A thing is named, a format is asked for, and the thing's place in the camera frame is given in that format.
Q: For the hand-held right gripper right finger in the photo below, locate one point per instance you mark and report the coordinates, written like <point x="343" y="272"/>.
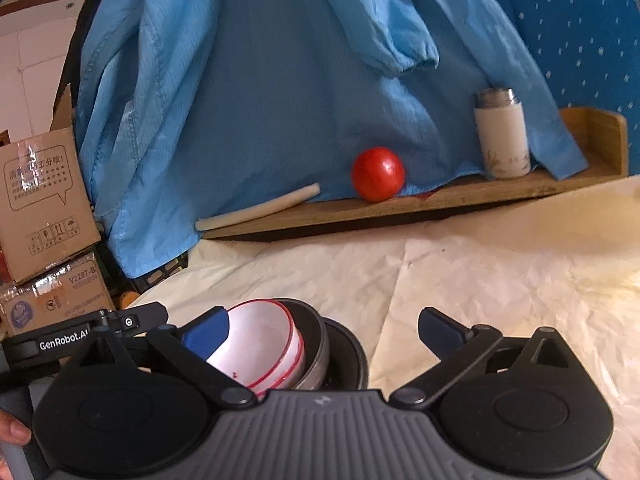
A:
<point x="442" y="332"/>

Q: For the black plastic crate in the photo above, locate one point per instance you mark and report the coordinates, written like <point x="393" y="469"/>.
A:
<point x="160" y="275"/>

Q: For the cream paper sheet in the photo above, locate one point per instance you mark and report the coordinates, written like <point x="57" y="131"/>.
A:
<point x="450" y="285"/>

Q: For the cardboard box with purple logo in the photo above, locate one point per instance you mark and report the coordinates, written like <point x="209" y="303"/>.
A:
<point x="65" y="295"/>

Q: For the red tomato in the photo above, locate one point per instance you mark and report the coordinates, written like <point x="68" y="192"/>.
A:
<point x="377" y="175"/>

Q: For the wooden board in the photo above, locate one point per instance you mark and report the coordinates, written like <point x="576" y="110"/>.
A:
<point x="450" y="196"/>

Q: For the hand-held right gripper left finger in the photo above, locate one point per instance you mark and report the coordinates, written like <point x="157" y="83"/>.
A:
<point x="207" y="334"/>

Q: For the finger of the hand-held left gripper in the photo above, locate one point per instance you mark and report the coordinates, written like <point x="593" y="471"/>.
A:
<point x="137" y="317"/>

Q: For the cream rolling pin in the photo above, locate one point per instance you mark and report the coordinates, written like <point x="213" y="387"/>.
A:
<point x="260" y="207"/>

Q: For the large steel plate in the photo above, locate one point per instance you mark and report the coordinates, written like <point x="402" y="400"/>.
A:
<point x="365" y="360"/>

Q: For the white bowl with red rim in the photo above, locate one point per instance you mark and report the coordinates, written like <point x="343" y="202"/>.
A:
<point x="298" y="360"/>
<point x="255" y="340"/>

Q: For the blue polka dot cloth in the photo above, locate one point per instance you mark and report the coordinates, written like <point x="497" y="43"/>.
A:
<point x="575" y="35"/>

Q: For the person's left hand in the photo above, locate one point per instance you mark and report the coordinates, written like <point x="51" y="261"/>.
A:
<point x="12" y="427"/>

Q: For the steel bowl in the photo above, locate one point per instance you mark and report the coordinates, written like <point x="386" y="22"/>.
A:
<point x="316" y="355"/>

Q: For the light blue jacket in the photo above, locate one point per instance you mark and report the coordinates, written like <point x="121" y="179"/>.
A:
<point x="275" y="85"/>

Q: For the cardboard box with red print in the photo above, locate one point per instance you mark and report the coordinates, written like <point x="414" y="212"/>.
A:
<point x="45" y="200"/>

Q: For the white thermos bottle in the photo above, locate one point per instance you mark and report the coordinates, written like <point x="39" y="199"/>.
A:
<point x="502" y="135"/>

